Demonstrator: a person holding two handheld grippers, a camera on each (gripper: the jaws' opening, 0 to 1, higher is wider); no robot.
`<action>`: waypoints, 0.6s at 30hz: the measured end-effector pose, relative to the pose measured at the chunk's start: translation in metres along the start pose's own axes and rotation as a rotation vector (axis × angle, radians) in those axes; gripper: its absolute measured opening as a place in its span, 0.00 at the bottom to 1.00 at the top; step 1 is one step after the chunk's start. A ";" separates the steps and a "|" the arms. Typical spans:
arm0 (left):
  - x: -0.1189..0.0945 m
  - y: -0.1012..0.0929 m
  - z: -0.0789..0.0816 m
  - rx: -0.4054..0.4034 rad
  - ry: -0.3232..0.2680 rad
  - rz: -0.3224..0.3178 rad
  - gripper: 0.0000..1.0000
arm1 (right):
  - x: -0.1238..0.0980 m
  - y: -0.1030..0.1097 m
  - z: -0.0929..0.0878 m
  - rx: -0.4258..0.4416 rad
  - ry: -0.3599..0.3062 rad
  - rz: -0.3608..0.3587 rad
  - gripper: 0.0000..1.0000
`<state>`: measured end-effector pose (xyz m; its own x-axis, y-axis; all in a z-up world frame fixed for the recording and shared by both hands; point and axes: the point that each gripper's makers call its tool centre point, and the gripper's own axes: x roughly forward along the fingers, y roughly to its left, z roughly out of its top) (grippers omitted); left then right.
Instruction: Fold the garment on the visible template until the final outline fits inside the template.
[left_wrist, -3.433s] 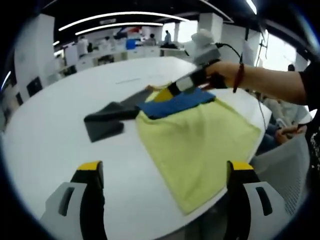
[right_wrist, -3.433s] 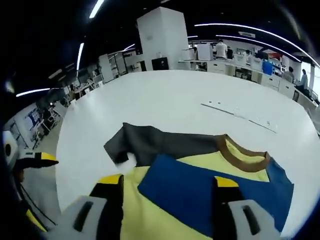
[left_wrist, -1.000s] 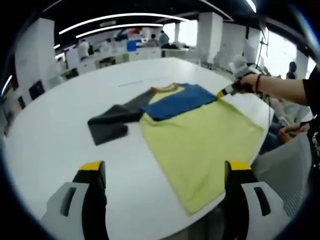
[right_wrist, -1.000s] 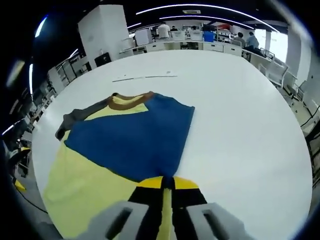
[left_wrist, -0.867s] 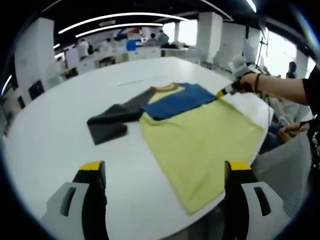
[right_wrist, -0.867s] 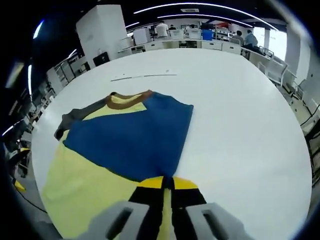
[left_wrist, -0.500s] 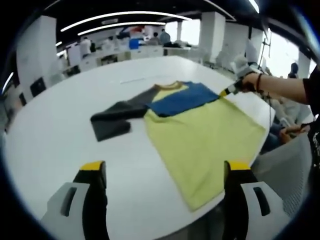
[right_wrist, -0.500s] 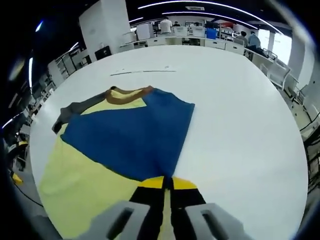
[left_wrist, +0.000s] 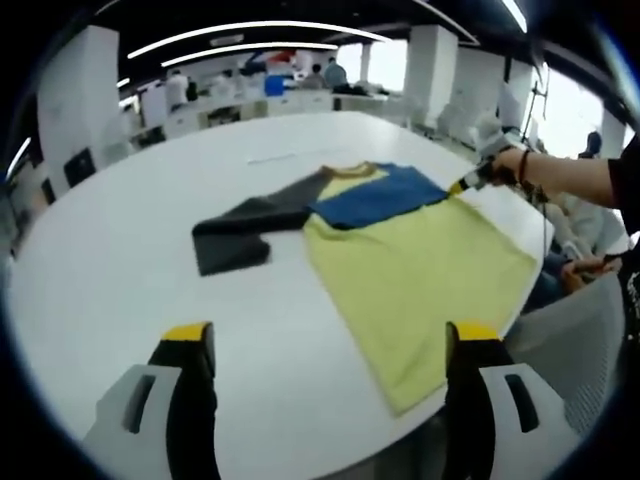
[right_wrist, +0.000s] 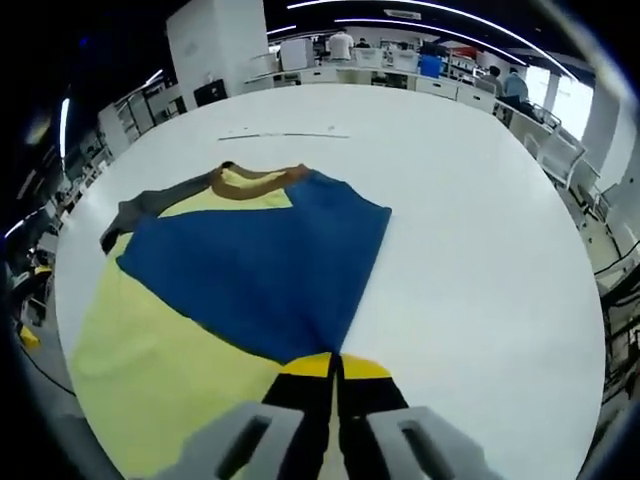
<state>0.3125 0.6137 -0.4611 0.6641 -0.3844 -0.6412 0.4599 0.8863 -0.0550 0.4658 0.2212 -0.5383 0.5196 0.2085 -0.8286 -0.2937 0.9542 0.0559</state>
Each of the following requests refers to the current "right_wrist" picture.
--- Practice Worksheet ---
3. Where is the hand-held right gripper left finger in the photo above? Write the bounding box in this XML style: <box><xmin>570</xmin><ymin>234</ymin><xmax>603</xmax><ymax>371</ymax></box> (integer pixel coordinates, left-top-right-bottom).
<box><xmin>174</xmin><ymin>351</ymin><xmax>334</xmax><ymax>480</ymax></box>

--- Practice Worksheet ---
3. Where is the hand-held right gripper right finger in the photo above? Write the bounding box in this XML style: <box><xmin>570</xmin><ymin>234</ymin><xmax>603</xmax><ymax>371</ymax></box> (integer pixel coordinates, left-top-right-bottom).
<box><xmin>337</xmin><ymin>352</ymin><xmax>506</xmax><ymax>480</ymax></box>

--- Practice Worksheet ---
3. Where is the blue bin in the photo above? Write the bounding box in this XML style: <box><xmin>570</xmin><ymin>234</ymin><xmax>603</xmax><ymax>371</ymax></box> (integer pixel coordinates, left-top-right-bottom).
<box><xmin>418</xmin><ymin>53</ymin><xmax>443</xmax><ymax>78</ymax></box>

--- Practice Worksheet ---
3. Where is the black monitor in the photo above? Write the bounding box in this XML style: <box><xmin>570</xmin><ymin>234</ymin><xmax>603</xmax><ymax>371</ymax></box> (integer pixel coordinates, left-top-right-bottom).
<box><xmin>193</xmin><ymin>79</ymin><xmax>229</xmax><ymax>108</ymax></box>

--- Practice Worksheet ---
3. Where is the wide white pillar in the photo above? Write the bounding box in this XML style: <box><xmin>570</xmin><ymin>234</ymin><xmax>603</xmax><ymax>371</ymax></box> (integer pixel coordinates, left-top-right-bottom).
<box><xmin>165</xmin><ymin>0</ymin><xmax>269</xmax><ymax>109</ymax></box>

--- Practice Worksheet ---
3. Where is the long ceiling light strip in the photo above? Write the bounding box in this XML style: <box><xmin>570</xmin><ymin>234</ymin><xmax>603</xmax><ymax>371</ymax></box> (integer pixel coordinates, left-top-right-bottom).
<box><xmin>286</xmin><ymin>0</ymin><xmax>532</xmax><ymax>67</ymax></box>

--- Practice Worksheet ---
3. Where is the white mesh chair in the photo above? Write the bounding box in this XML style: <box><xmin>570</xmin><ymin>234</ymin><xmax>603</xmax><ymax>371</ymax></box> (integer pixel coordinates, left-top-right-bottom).
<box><xmin>536</xmin><ymin>126</ymin><xmax>587</xmax><ymax>190</ymax></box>

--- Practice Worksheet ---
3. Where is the yellow grey blue garment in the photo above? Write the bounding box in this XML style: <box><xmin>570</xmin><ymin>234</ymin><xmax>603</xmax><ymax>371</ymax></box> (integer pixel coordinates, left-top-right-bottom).
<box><xmin>69</xmin><ymin>160</ymin><xmax>394</xmax><ymax>480</ymax></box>

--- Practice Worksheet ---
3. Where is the long white counter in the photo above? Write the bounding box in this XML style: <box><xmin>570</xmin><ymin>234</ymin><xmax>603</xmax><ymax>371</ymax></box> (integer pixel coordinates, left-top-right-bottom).
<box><xmin>244</xmin><ymin>59</ymin><xmax>502</xmax><ymax>114</ymax></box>

